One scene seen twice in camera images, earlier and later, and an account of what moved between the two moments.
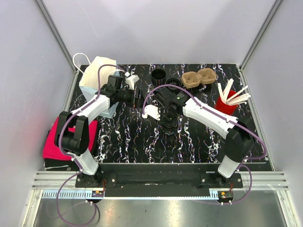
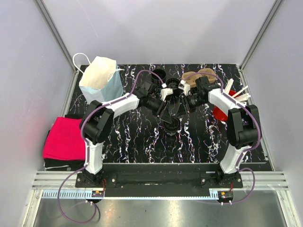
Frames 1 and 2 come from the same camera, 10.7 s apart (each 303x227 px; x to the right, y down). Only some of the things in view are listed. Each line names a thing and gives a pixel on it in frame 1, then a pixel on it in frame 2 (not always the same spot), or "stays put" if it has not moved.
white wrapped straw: (237, 93) stays put
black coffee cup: (158, 77) stays put
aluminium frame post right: (269, 17) stays put
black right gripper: (176, 118) -> (181, 109)
